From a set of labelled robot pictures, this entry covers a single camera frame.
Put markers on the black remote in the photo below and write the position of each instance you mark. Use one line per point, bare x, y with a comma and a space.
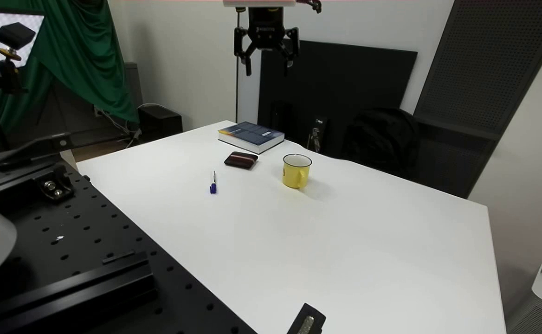
305, 319

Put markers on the black office chair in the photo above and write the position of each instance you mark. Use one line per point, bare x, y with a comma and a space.
383, 139

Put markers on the black perforated breadboard table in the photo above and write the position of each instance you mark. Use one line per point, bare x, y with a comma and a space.
67, 247

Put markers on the black partition panel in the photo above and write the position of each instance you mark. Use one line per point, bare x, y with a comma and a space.
487, 74
346, 74

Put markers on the small metal mount block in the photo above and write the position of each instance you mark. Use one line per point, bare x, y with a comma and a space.
56, 187

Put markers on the yellow enamel mug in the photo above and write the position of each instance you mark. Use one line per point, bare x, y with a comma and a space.
296, 176

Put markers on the black camera on stand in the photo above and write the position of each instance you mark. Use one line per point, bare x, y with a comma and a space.
14, 33

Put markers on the white marker with blue cap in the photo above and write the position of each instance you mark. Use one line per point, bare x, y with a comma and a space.
212, 187

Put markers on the black speaker box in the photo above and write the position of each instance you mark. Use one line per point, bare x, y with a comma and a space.
160, 120

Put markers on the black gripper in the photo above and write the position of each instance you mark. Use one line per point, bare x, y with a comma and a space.
266, 28

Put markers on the green curtain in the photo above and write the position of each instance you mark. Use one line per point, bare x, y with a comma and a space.
79, 48

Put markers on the black metal bracket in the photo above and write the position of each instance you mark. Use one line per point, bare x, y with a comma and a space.
32, 150

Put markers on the small black case red stripe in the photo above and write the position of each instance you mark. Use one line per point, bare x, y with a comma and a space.
242, 159

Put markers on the blue hardcover book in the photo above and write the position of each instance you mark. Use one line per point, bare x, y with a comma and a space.
249, 132

